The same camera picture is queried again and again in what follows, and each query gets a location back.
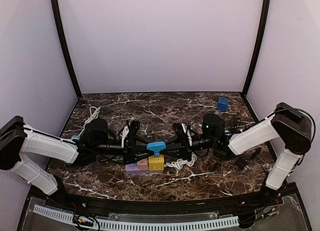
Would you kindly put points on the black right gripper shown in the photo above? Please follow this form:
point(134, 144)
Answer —
point(184, 145)

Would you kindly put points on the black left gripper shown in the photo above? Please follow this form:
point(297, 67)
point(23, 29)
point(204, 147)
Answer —
point(129, 148)

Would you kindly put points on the blue adapter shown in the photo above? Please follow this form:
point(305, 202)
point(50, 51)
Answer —
point(156, 147)

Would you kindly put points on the pink charger plug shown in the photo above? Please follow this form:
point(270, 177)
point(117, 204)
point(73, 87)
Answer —
point(143, 164)

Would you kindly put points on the yellow cube socket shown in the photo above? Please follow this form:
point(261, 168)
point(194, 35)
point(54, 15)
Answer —
point(156, 163)

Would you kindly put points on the purple power strip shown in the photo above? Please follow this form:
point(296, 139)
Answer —
point(132, 169)

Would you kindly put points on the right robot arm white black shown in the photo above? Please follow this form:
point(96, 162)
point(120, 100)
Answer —
point(294, 126)

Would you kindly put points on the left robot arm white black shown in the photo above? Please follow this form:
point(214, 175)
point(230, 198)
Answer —
point(17, 139)

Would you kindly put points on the black plug adapter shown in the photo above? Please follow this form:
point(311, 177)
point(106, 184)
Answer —
point(242, 164)

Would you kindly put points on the teal power strip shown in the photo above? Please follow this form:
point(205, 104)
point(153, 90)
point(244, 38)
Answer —
point(75, 137)

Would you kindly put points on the dark blue cube socket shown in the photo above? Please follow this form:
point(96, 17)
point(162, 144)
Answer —
point(222, 104)

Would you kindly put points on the white slotted cable duct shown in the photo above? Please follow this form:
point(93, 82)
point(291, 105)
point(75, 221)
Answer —
point(127, 222)

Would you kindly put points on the black front aluminium rail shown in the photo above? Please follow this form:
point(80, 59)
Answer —
point(239, 204)

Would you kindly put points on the left black frame post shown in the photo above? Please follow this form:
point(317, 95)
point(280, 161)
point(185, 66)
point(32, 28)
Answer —
point(64, 47)

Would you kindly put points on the black frame post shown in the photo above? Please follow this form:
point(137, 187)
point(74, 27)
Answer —
point(64, 47)
point(257, 46)

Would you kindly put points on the right black frame post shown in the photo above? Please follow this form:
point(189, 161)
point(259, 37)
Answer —
point(257, 46)

